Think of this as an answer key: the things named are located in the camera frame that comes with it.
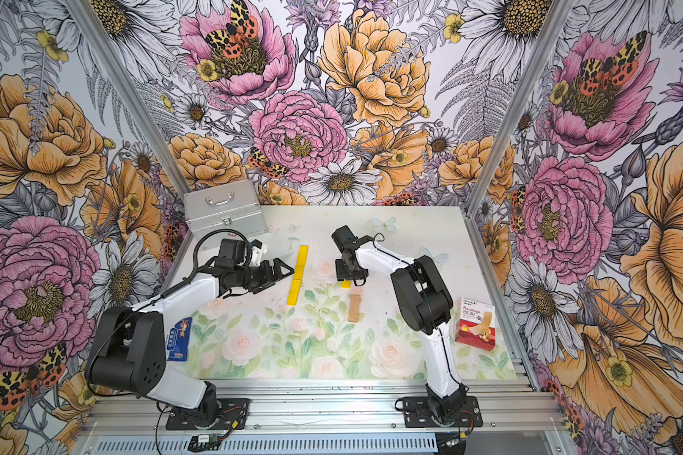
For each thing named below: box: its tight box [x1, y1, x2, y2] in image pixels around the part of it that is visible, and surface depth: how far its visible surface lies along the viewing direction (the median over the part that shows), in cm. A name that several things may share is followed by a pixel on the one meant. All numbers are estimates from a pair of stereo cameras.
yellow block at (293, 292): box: [286, 278, 303, 307], surface depth 99 cm
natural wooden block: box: [348, 293, 362, 323], surface depth 95 cm
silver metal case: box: [183, 179, 270, 250], surface depth 106 cm
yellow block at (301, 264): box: [293, 244, 310, 283], surface depth 110 cm
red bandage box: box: [455, 296, 497, 351], surface depth 87 cm
